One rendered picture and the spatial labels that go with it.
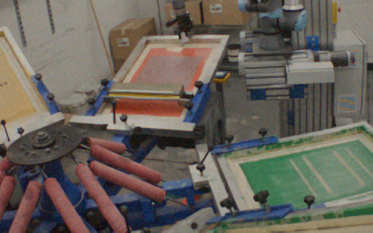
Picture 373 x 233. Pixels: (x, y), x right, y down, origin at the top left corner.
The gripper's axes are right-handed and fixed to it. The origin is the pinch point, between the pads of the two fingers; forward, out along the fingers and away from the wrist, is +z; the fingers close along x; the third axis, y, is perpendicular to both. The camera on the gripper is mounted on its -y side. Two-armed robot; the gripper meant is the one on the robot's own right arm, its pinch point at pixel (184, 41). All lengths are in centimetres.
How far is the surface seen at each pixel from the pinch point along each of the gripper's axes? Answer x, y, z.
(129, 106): -62, -11, 2
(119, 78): -42.5, -25.5, -2.1
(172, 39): -1.9, -7.1, -2.6
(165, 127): -84, 21, -6
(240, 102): 150, -23, 174
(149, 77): -37.0, -9.2, 1.2
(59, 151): -137, 11, -43
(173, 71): -31.0, 3.8, 1.1
